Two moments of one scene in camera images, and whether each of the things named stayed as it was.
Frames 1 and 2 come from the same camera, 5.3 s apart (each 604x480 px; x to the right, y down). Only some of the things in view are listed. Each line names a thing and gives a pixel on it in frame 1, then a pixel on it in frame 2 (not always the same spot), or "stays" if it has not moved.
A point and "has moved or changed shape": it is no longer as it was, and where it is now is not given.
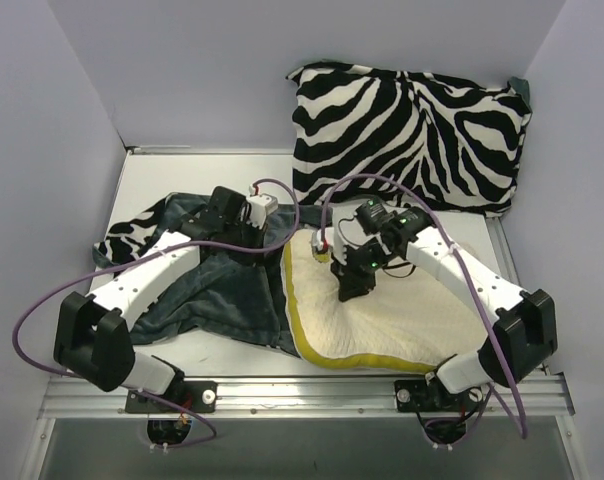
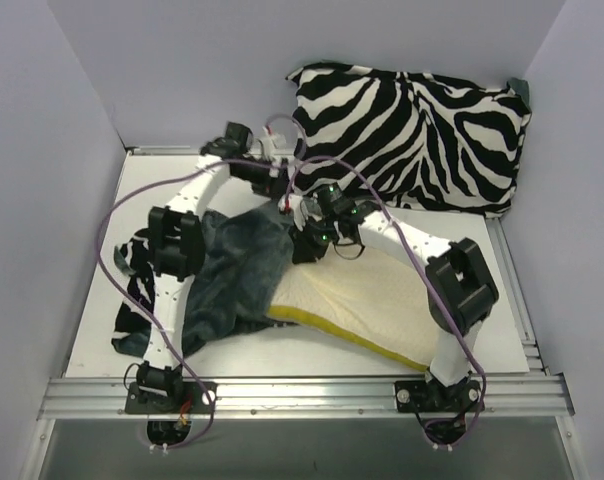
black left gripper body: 247,240 → 275,185
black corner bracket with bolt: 200,397 stays
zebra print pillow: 457,146 stays
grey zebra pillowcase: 240,296 has moved or changed shape
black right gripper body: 355,273 → 305,242
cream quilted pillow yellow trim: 409,320 has moved or changed shape
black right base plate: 417,396 stays
